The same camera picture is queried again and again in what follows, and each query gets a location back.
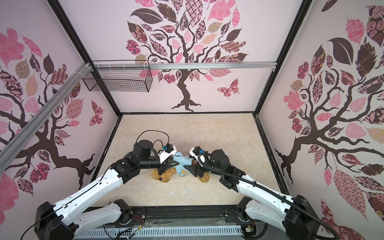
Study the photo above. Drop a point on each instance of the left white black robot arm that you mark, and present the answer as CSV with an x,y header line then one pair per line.
x,y
69,218

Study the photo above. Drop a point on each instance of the white slotted cable duct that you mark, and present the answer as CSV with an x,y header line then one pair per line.
x,y
160,233

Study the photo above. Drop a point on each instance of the aluminium rail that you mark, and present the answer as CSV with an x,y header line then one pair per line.
x,y
11,150
186,66

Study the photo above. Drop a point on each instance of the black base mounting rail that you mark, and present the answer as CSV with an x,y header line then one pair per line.
x,y
186,213

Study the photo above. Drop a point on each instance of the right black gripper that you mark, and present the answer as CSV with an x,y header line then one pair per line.
x,y
193,169

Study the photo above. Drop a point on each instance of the rear aluminium rail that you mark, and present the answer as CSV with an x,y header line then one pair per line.
x,y
186,66

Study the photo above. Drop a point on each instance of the light blue fleece hoodie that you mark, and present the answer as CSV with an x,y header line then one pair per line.
x,y
183,161

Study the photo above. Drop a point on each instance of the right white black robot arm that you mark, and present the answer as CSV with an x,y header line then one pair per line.
x,y
282,211

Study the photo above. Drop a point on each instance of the black wire mesh basket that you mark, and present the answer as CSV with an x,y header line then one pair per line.
x,y
129,76

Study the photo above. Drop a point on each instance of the left aluminium rail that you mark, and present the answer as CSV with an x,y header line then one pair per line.
x,y
11,150

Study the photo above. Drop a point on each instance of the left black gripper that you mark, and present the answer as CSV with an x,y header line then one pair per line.
x,y
166,164

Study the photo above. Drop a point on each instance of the brown plush teddy bear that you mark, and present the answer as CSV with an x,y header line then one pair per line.
x,y
167,176

